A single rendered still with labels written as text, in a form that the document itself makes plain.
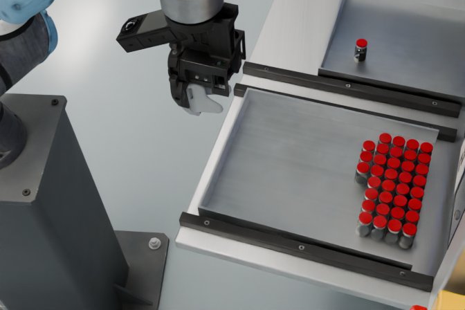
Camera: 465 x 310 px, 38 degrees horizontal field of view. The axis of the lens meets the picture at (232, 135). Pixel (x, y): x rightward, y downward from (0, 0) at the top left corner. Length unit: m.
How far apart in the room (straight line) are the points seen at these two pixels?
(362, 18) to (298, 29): 0.13
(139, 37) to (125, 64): 1.69
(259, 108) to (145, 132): 1.15
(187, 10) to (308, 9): 0.67
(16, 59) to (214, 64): 0.53
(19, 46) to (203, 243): 0.49
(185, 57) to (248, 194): 0.36
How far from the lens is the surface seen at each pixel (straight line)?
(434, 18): 1.42
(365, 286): 1.06
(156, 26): 0.85
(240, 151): 1.17
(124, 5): 2.79
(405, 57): 1.33
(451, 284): 0.94
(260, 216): 1.10
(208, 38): 0.82
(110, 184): 2.24
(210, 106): 0.92
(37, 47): 1.30
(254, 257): 1.07
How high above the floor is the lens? 1.84
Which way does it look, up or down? 53 degrees down
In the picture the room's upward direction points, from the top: 5 degrees counter-clockwise
